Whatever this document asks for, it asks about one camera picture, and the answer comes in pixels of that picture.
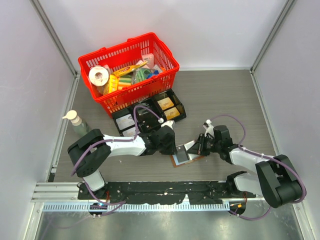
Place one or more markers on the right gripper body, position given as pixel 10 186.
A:
pixel 211 145

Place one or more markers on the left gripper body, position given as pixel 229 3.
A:
pixel 167 148

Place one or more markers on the brown leather card holder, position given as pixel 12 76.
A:
pixel 192 157

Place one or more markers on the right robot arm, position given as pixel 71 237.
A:
pixel 271 177

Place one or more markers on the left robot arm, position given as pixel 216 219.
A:
pixel 89 152

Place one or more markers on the gold card lower slot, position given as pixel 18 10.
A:
pixel 171 113

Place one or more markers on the gold card slot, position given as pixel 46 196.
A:
pixel 165 103
pixel 171 113

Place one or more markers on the white card lower slot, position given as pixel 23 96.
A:
pixel 130 132

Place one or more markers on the white card slot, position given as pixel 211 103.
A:
pixel 125 122
pixel 130 132

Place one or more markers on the black card organizer tray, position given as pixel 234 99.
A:
pixel 146 112

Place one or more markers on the gold card upper slot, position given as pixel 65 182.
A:
pixel 165 103

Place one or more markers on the white card upper slot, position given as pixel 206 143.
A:
pixel 125 122

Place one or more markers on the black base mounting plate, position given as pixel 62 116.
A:
pixel 169 192

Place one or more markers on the green package in basket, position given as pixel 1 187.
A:
pixel 140 75

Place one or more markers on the yellow snack package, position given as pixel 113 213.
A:
pixel 121 78

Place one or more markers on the red plastic shopping basket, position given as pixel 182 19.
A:
pixel 126 54

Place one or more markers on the pink box in basket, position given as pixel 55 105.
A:
pixel 149 58

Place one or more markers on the green soap pump bottle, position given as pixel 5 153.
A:
pixel 80 126

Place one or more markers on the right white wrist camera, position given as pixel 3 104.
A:
pixel 209 128

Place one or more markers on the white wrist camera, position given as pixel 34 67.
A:
pixel 168 123
pixel 209 128

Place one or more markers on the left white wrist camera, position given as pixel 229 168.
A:
pixel 168 123

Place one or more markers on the white slotted cable duct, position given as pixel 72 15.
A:
pixel 93 207

